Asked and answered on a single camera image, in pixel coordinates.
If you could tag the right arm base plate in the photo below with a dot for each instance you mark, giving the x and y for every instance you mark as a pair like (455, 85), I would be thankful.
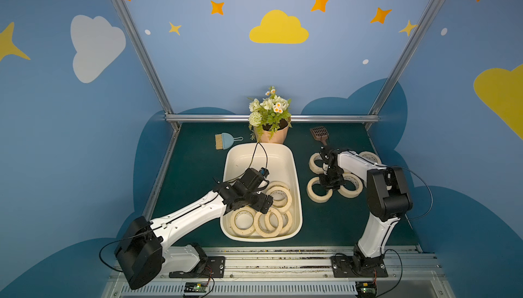
(341, 267)

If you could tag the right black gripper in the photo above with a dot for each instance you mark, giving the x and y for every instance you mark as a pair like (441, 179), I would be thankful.
(331, 177)

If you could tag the left green circuit board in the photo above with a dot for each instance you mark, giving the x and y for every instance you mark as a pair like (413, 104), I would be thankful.
(195, 288)

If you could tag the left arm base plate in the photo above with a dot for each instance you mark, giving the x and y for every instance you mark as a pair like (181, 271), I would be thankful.
(208, 266)

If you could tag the right aluminium frame post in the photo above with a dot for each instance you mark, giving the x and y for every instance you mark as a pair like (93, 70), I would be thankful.
(425, 21)

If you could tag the right green circuit board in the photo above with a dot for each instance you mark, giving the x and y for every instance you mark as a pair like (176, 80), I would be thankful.
(366, 289)

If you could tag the aluminium frame post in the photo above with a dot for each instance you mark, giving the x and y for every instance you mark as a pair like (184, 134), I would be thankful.
(425, 21)
(145, 60)

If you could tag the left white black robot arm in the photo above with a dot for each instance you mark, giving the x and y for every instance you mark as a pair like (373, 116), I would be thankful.
(141, 251)

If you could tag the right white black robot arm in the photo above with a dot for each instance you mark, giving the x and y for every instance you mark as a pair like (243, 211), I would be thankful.
(388, 199)

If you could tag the green circuit board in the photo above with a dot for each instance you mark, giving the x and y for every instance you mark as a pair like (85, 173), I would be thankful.
(195, 288)
(366, 289)

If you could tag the potted white flower plant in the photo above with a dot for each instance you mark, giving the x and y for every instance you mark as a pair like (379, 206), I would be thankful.
(269, 119)

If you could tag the white plastic storage box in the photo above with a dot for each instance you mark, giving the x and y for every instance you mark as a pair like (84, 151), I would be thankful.
(279, 160)

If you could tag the brown slotted scoop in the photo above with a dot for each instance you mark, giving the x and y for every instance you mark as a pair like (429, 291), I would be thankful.
(321, 134)

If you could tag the left side aluminium rail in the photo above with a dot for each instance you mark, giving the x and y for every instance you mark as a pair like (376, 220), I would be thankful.
(157, 187)

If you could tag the aluminium front rail bed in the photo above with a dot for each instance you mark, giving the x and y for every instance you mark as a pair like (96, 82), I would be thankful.
(299, 272)

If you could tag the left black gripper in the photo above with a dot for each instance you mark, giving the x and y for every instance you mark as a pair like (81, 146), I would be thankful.
(248, 198)

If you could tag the small blue dustpan brush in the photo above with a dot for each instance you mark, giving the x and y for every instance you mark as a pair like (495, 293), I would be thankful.
(226, 140)

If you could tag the left aluminium frame post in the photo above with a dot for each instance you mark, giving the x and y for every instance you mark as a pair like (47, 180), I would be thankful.
(145, 60)

